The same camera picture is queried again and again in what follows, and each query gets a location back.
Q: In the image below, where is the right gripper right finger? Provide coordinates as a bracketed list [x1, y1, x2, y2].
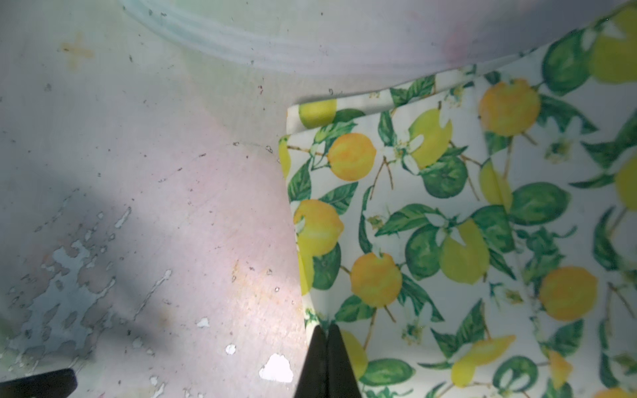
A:
[327, 324, 362, 398]

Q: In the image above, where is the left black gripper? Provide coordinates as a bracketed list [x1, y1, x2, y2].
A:
[1, 368, 78, 398]

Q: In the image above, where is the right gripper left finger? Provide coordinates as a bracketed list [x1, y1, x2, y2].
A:
[294, 326, 328, 398]

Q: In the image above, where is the yellow floral skirt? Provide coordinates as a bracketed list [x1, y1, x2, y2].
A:
[279, 1, 636, 397]

